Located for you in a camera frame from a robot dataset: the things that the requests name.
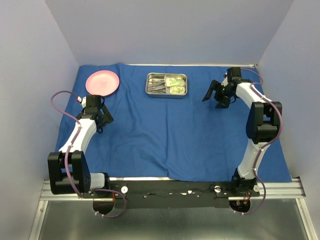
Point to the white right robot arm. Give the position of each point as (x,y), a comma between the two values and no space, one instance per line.
(264,124)

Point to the steel surgical instruments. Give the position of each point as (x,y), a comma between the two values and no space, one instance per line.
(156,86)

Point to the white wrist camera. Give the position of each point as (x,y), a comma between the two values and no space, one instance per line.
(225,82)
(82,101)

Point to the blue surgical drape cloth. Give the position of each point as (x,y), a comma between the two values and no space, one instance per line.
(184,139)

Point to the pink plastic plate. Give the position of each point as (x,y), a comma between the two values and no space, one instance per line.
(103,83)

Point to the aluminium table edge rail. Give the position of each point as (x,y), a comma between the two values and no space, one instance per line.
(197,65)

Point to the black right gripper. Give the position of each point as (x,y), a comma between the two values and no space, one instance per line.
(223,103)

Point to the steel instrument tray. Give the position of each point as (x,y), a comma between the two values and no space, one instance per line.
(167,95)

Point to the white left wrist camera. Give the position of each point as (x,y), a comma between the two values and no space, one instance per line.
(82,101)

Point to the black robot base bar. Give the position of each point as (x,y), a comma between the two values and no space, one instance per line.
(156,193)

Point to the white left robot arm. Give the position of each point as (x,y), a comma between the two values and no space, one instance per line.
(68,169)

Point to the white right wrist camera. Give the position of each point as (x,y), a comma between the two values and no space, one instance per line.
(225,82)

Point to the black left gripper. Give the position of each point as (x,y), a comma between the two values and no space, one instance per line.
(107,118)

